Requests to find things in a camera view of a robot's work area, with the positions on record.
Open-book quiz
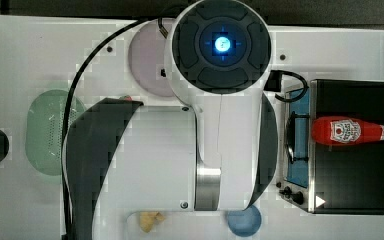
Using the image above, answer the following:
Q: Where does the red plush ketchup bottle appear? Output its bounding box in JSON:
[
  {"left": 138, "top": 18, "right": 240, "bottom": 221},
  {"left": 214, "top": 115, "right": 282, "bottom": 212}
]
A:
[{"left": 311, "top": 116, "right": 384, "bottom": 146}]

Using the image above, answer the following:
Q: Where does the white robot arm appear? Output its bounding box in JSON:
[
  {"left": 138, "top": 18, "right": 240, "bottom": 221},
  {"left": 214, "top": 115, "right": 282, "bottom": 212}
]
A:
[{"left": 61, "top": 0, "right": 278, "bottom": 240}]

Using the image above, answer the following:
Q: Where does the black toaster oven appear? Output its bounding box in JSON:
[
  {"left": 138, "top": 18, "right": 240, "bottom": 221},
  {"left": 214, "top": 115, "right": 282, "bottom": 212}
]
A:
[{"left": 276, "top": 79, "right": 384, "bottom": 215}]

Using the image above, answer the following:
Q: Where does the pink strawberry toy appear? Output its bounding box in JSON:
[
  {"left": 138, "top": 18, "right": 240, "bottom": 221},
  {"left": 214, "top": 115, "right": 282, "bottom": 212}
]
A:
[{"left": 119, "top": 95, "right": 133, "bottom": 101}]

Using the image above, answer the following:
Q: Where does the pink round plate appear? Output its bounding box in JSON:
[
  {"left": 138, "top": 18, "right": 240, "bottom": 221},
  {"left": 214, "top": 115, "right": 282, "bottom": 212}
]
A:
[{"left": 128, "top": 20, "right": 174, "bottom": 98}]

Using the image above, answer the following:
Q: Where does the tan plush croissant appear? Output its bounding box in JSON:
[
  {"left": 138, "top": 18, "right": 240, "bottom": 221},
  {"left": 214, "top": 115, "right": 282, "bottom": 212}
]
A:
[{"left": 140, "top": 212, "right": 165, "bottom": 233}]

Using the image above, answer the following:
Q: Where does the blue bowl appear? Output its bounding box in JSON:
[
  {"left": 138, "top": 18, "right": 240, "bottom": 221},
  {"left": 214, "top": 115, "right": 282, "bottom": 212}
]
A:
[{"left": 227, "top": 206, "right": 262, "bottom": 237}]

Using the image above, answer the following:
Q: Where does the green perforated tray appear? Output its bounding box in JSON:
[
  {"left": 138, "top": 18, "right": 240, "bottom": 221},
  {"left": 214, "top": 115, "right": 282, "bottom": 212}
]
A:
[{"left": 25, "top": 90, "right": 68, "bottom": 176}]

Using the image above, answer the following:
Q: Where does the oven door handle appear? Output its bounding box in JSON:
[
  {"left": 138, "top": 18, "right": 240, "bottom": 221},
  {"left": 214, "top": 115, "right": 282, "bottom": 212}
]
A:
[{"left": 285, "top": 112, "right": 310, "bottom": 164}]

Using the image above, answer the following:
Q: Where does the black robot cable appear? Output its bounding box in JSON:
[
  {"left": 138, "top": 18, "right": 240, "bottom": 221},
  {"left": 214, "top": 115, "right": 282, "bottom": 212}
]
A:
[{"left": 61, "top": 16, "right": 168, "bottom": 240}]

